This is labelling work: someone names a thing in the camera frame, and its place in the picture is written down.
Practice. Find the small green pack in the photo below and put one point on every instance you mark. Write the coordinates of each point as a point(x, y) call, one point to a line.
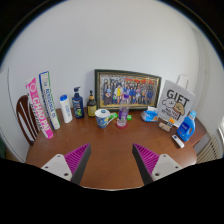
point(113, 116)
point(129, 117)

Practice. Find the blue detergent bottle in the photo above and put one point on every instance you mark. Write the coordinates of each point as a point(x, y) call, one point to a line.
point(186, 128)

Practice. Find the pink and white tall box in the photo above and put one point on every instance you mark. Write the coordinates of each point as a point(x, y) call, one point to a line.
point(38, 106)

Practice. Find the black-framed group picture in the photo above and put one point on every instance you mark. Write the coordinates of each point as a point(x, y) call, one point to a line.
point(133, 88)

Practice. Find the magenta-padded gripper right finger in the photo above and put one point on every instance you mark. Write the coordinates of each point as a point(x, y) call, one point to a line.
point(151, 163)

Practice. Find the brown pump bottle yellow label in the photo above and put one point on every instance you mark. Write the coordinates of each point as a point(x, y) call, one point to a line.
point(92, 108)

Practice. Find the green and white tall box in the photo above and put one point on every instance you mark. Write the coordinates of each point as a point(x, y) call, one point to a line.
point(50, 100)

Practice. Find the white bottle with blue cap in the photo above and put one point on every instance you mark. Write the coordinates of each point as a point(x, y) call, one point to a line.
point(66, 110)

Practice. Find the small beige pack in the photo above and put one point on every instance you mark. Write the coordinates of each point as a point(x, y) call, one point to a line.
point(164, 127)

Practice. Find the brown wooden chair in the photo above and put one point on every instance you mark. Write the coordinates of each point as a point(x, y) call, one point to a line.
point(25, 116)

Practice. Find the white paper gift bag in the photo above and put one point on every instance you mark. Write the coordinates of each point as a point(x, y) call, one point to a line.
point(176, 101)

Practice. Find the blue tissue pack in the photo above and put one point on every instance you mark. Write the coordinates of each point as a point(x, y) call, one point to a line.
point(149, 115)

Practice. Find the blue mug with yellow print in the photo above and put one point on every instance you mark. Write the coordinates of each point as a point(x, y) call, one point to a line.
point(102, 119)

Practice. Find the white radiator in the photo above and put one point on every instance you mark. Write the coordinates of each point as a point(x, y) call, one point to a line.
point(210, 150)

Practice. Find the small colourful puzzle cube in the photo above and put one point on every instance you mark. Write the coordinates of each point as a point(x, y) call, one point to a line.
point(171, 123)

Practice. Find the white remote control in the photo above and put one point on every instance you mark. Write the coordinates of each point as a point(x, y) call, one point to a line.
point(178, 141)

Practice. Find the dark blue pump bottle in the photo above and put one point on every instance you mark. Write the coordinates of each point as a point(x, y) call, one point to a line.
point(78, 106)

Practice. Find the clear bottle with purple cap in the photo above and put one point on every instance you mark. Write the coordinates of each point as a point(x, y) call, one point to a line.
point(123, 111)

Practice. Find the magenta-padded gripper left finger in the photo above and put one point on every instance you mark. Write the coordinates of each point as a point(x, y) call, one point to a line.
point(71, 163)

